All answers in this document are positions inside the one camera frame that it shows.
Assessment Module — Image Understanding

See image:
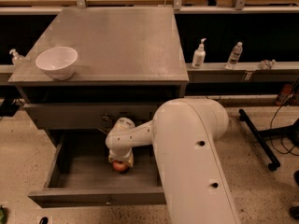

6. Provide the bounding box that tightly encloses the clear pump sanitizer bottle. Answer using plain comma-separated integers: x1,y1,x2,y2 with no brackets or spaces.
9,49,24,66

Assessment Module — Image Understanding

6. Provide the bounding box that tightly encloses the orange spray can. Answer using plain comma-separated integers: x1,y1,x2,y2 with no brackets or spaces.
275,84,292,105

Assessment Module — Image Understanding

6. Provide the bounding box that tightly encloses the grey top drawer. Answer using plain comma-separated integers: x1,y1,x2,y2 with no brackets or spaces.
24,102,160,130

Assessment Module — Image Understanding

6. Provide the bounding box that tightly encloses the clear plastic water bottle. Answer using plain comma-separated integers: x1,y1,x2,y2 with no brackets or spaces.
225,42,243,69

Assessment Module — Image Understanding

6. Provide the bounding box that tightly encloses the white ceramic bowl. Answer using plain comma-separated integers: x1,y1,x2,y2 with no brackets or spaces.
36,47,78,80

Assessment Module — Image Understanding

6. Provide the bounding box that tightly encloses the red apple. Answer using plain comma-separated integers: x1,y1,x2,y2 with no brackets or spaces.
112,161,129,173

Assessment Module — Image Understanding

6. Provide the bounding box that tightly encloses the grey drawer cabinet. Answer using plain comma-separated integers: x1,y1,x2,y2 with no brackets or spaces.
8,7,190,154

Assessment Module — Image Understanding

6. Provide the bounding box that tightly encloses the open grey middle drawer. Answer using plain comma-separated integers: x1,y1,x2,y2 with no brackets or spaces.
28,130,165,208

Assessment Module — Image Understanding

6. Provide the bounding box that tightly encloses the crumpled clear plastic wrap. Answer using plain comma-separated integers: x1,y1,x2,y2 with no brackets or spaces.
260,60,276,70

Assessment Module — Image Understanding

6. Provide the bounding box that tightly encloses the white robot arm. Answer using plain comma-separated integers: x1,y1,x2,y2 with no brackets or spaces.
106,98,241,224

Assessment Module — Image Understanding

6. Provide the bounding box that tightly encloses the black wheeled stand base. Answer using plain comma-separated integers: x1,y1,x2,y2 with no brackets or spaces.
239,109,299,171

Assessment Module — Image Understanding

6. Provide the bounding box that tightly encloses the white pump lotion bottle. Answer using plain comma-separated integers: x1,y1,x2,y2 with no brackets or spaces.
192,38,206,68

